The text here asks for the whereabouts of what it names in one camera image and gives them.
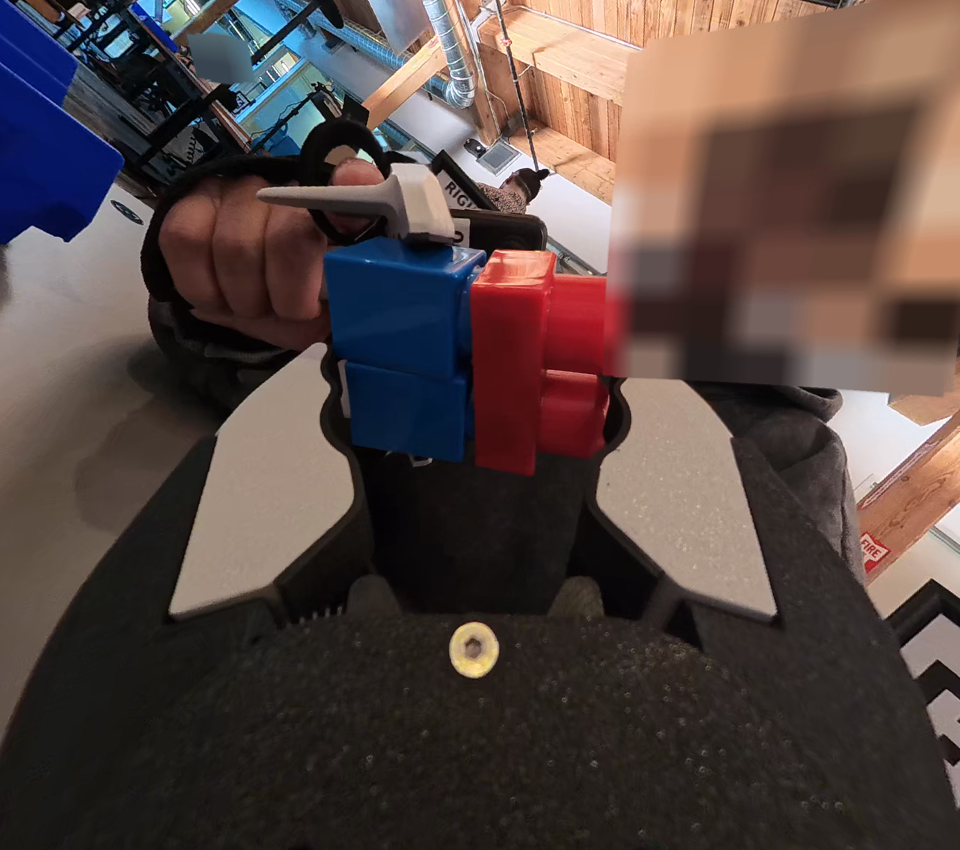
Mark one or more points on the blue one-stud block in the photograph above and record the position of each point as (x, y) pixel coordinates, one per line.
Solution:
(397, 310)
(405, 408)

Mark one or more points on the person's right hand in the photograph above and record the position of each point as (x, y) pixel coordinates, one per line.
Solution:
(240, 250)

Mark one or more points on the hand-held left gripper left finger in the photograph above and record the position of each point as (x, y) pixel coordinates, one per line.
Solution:
(270, 513)

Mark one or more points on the red wall sign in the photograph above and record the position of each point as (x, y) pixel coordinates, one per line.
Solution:
(874, 552)

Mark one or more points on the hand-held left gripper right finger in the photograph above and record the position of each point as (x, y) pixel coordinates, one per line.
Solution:
(675, 505)

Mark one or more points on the white air vent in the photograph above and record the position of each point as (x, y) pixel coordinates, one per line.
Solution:
(499, 157)

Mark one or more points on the black white marker board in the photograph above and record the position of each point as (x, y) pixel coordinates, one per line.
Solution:
(930, 640)

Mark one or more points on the red two-stud block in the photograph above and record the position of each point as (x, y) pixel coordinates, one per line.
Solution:
(510, 355)

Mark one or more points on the grey desk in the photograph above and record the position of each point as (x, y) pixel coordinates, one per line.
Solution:
(75, 378)

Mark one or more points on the blue plastic bin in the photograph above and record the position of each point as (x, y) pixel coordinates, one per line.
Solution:
(45, 138)

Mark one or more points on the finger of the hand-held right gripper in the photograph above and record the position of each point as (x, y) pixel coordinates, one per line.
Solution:
(420, 198)

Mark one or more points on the black desk grommet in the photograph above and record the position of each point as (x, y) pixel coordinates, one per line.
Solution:
(126, 211)

